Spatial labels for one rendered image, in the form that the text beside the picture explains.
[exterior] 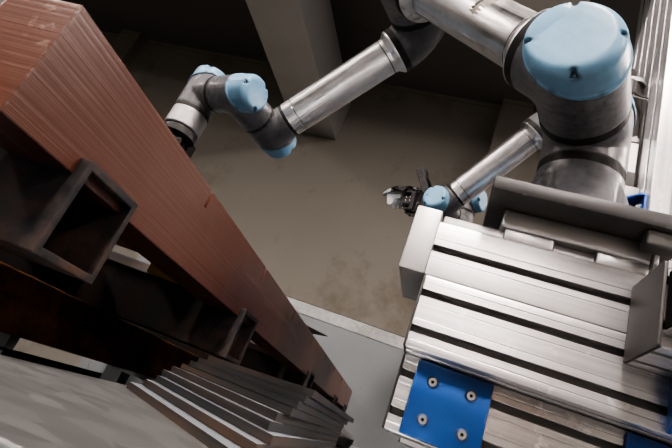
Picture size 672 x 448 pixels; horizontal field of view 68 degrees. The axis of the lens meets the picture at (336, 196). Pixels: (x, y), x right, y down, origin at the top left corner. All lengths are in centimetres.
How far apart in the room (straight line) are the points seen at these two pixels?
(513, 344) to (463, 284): 9
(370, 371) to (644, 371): 124
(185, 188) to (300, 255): 435
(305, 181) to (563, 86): 447
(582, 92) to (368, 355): 131
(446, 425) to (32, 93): 53
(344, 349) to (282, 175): 351
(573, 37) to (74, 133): 56
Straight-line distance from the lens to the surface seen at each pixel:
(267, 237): 485
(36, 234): 27
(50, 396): 21
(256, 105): 99
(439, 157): 504
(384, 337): 180
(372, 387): 178
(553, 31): 69
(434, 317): 61
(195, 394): 33
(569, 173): 72
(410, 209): 165
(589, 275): 66
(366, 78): 105
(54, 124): 26
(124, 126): 29
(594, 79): 66
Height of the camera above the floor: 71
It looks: 23 degrees up
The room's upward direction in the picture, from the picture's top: 22 degrees clockwise
